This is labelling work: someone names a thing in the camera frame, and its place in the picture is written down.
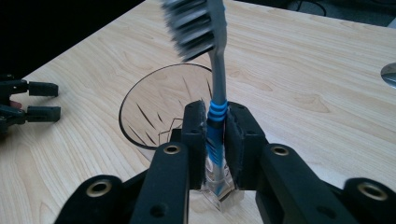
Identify grey table cable grommet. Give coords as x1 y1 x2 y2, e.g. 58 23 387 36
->
379 62 396 90

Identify clear glass mug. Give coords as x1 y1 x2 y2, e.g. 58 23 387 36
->
118 63 248 213

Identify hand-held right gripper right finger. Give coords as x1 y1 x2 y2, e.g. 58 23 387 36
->
224 101 269 191

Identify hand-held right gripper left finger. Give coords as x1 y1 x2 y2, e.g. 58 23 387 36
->
181 99 208 191

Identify blue and grey toothbrush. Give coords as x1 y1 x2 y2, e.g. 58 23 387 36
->
160 0 231 201

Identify black floor cables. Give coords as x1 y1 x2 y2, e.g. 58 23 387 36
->
285 0 329 18

